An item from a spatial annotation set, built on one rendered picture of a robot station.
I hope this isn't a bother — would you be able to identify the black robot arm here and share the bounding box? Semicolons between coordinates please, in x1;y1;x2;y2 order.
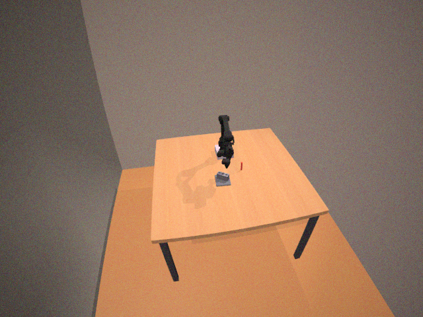
217;115;235;157

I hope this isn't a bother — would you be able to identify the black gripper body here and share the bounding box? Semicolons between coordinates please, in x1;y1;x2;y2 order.
221;149;231;165

